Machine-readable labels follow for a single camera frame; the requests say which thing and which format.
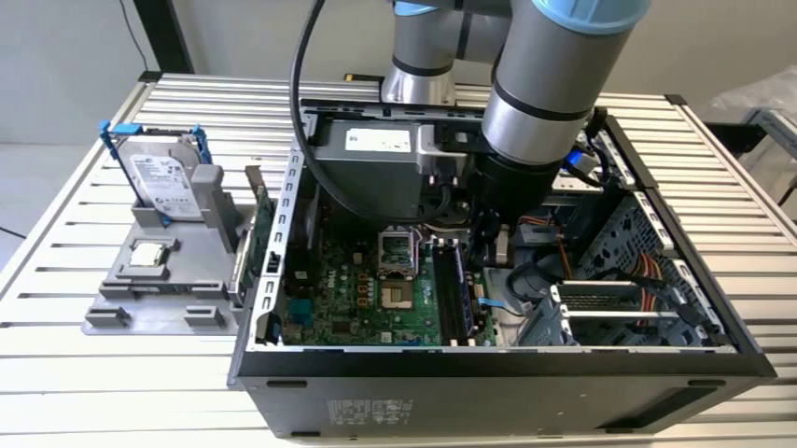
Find small silver black wrist camera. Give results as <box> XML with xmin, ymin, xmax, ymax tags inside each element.
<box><xmin>490</xmin><ymin>222</ymin><xmax>518</xmax><ymax>270</ymax></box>

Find black cable bundle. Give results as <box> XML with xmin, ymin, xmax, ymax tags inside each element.
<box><xmin>504</xmin><ymin>254</ymin><xmax>565</xmax><ymax>307</ymax></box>

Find black open PC case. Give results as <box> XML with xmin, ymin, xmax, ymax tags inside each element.
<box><xmin>224</xmin><ymin>95</ymin><xmax>779</xmax><ymax>440</ymax></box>

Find silver CPU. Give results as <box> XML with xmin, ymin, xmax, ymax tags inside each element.
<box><xmin>127</xmin><ymin>241</ymin><xmax>168</xmax><ymax>267</ymax></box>

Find hard disk in blue carrier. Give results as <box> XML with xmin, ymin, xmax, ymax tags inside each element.
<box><xmin>97</xmin><ymin>119</ymin><xmax>216</xmax><ymax>230</ymax></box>

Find CPU socket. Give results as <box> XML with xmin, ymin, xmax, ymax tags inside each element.
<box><xmin>380</xmin><ymin>278</ymin><xmax>416</xmax><ymax>313</ymax></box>

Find black side stand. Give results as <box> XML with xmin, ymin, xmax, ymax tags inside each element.
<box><xmin>701</xmin><ymin>119</ymin><xmax>770</xmax><ymax>156</ymax></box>

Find grey parts rack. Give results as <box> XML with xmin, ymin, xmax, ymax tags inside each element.
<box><xmin>83</xmin><ymin>162</ymin><xmax>263</xmax><ymax>337</ymax></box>

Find black camera bracket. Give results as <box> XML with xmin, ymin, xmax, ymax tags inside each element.
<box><xmin>434</xmin><ymin>121</ymin><xmax>491</xmax><ymax>155</ymax></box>

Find black frame post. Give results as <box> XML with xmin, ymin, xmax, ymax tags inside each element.
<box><xmin>135</xmin><ymin>0</ymin><xmax>195</xmax><ymax>76</ymax></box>

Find green graphics card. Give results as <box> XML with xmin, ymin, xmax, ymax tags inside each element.
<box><xmin>227</xmin><ymin>163</ymin><xmax>279</xmax><ymax>309</ymax></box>

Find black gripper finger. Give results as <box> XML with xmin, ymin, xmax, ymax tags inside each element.
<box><xmin>470</xmin><ymin>213</ymin><xmax>500</xmax><ymax>281</ymax></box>

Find yellow orange red wires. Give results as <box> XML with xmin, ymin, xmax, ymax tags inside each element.
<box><xmin>631</xmin><ymin>253</ymin><xmax>667</xmax><ymax>332</ymax></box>

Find silver drive cage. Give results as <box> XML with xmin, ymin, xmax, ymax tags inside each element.
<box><xmin>515</xmin><ymin>130</ymin><xmax>630</xmax><ymax>244</ymax></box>

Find green motherboard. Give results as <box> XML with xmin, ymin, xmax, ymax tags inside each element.
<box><xmin>283</xmin><ymin>232</ymin><xmax>499</xmax><ymax>347</ymax></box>

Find white boxy wrist camera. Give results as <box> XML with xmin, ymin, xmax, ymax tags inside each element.
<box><xmin>415</xmin><ymin>124</ymin><xmax>467</xmax><ymax>177</ymax></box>

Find clear plastic wrapping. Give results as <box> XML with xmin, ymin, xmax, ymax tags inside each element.
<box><xmin>709</xmin><ymin>63</ymin><xmax>797</xmax><ymax>122</ymax></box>

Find metal disk bay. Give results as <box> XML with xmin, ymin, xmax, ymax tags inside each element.
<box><xmin>515</xmin><ymin>278</ymin><xmax>727</xmax><ymax>349</ymax></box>

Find grey power supply unit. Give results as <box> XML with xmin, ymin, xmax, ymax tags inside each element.
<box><xmin>304</xmin><ymin>119</ymin><xmax>428</xmax><ymax>234</ymax></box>

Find orange wire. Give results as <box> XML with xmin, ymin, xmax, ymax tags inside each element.
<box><xmin>555</xmin><ymin>235</ymin><xmax>571</xmax><ymax>282</ymax></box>

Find metal socket cover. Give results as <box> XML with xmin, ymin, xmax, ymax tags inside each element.
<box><xmin>378</xmin><ymin>226</ymin><xmax>416</xmax><ymax>279</ymax></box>

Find thick black camera cable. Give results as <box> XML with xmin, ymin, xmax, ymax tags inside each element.
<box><xmin>288</xmin><ymin>0</ymin><xmax>455</xmax><ymax>223</ymax></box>

